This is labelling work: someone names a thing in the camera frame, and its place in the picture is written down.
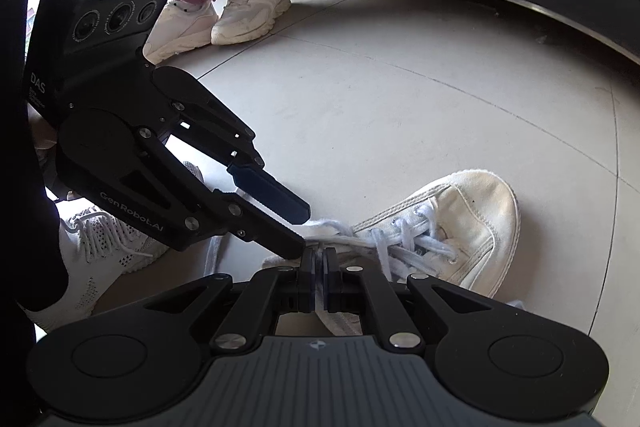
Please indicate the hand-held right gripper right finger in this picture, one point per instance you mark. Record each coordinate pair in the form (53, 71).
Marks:
(328, 277)

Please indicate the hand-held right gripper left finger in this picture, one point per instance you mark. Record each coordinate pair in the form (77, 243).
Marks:
(309, 277)

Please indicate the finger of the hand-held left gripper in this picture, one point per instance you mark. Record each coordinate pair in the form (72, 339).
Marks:
(270, 232)
(270, 194)

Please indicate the white shoelace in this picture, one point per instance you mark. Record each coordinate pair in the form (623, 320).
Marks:
(325, 227)

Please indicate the white canvas shoe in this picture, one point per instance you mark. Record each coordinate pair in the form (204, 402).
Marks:
(475, 207)

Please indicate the person's left forearm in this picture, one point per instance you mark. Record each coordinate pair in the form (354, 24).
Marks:
(20, 57)

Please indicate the person's white mesh sneaker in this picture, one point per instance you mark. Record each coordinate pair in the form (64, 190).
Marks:
(110, 247)

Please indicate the person's dark trouser leg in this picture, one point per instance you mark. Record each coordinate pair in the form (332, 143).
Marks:
(25, 307)

